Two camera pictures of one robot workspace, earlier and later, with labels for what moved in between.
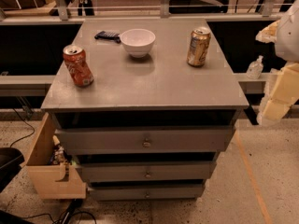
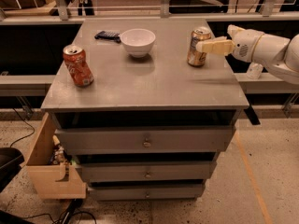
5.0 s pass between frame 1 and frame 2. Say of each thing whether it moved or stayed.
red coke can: stayed
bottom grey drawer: stayed
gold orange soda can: stayed
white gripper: moved
